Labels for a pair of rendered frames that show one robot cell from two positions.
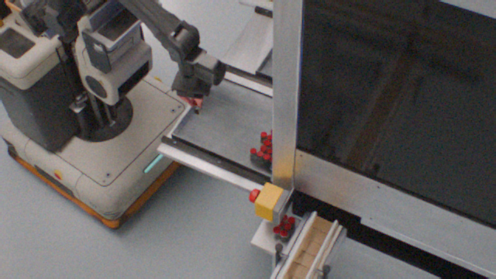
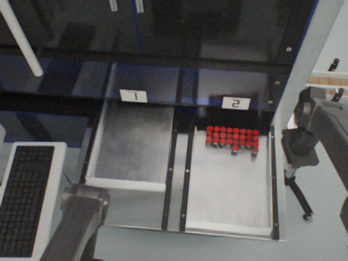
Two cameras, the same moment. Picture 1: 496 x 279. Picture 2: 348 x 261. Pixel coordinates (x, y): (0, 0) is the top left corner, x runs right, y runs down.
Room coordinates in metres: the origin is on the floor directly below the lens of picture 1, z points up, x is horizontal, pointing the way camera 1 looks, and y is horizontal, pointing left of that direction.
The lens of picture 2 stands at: (1.65, 0.42, 2.04)
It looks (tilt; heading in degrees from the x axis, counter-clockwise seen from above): 59 degrees down; 246
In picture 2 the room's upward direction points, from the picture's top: 1 degrees counter-clockwise
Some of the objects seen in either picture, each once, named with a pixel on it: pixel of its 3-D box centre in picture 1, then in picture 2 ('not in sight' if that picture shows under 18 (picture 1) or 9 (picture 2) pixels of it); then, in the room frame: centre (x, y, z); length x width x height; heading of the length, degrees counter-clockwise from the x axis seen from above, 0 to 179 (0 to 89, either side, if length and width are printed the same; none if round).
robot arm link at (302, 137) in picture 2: (190, 62); (310, 128); (1.20, 0.13, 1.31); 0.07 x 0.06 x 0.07; 54
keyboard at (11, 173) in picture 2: not in sight; (23, 196); (1.94, -0.24, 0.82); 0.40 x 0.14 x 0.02; 65
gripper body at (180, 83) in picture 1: (191, 77); (302, 142); (1.20, 0.14, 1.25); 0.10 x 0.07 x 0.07; 74
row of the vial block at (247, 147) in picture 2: (272, 139); (231, 144); (1.23, -0.08, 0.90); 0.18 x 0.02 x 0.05; 149
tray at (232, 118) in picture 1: (240, 126); (230, 175); (1.29, 0.02, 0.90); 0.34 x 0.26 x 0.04; 59
